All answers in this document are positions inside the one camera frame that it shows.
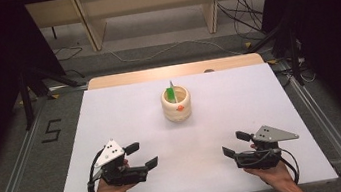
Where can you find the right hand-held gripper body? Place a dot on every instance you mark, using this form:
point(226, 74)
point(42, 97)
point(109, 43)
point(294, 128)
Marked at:
point(273, 134)

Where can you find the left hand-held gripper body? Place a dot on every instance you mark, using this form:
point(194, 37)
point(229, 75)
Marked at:
point(109, 151)

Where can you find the cream ribbed pen holder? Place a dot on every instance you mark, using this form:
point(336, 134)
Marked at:
point(174, 114)

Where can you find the clear ballpoint pen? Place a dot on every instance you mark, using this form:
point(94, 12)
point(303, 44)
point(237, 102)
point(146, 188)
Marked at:
point(176, 99)

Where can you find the green highlighter pen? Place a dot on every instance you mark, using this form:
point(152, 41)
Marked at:
point(170, 93)

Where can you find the person's right hand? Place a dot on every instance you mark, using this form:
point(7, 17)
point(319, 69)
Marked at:
point(277, 177)

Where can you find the round table grommet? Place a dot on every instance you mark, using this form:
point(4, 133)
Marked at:
point(208, 70)

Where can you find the wooden table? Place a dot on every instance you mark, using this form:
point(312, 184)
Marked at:
point(155, 74)

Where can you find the black metal stand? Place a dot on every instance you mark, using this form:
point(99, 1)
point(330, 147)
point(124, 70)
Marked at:
point(294, 58)

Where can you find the black tripod stand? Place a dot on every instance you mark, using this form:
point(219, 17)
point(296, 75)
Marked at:
point(26, 102)

